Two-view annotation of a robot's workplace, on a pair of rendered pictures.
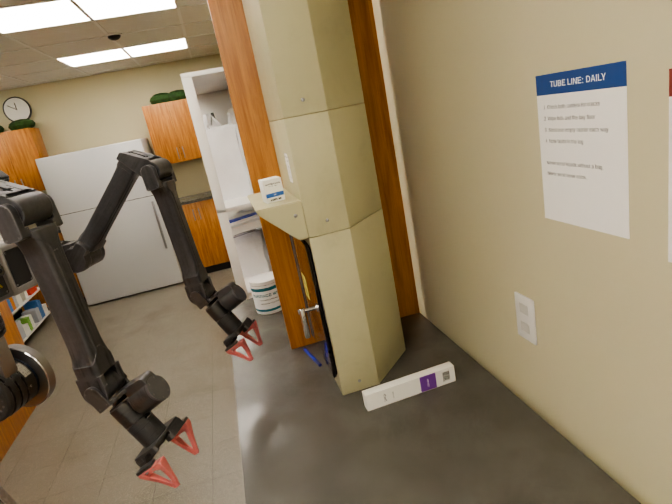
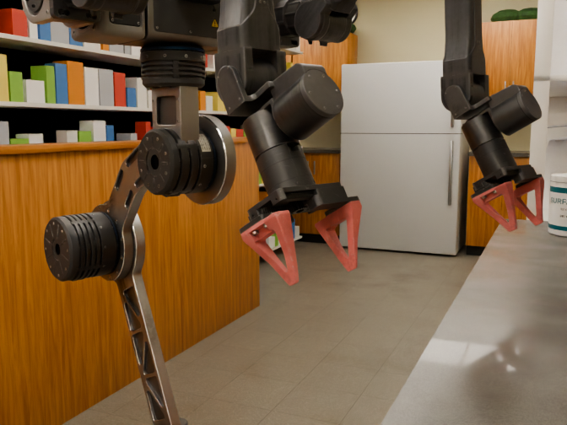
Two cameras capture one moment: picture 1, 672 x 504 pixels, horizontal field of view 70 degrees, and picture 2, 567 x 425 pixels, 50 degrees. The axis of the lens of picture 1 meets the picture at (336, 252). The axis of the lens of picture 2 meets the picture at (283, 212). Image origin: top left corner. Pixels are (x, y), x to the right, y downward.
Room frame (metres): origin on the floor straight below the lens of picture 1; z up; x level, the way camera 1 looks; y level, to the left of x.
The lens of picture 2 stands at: (0.31, 0.06, 1.21)
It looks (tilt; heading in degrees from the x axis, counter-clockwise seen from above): 8 degrees down; 35
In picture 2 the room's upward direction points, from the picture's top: straight up
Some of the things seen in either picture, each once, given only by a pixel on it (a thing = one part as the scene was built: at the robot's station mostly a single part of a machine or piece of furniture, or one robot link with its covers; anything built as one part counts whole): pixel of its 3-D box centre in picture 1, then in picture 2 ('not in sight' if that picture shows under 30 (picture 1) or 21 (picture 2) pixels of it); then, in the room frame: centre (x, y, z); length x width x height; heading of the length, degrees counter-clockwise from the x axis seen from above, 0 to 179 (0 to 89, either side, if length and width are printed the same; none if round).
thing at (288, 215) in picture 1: (275, 214); not in sight; (1.35, 0.15, 1.46); 0.32 x 0.12 x 0.10; 11
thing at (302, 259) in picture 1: (311, 297); not in sight; (1.36, 0.10, 1.19); 0.30 x 0.01 x 0.40; 11
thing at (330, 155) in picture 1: (345, 244); not in sight; (1.38, -0.03, 1.33); 0.32 x 0.25 x 0.77; 11
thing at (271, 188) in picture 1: (271, 189); not in sight; (1.28, 0.13, 1.54); 0.05 x 0.05 x 0.06; 19
